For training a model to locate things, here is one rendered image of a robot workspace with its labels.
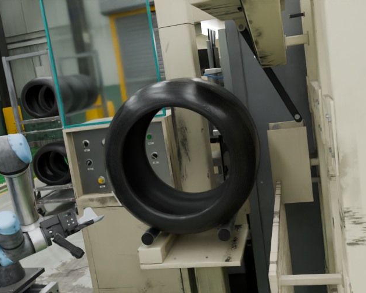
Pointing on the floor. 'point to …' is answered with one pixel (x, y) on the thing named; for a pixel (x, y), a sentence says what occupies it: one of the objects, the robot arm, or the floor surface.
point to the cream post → (189, 118)
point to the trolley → (46, 82)
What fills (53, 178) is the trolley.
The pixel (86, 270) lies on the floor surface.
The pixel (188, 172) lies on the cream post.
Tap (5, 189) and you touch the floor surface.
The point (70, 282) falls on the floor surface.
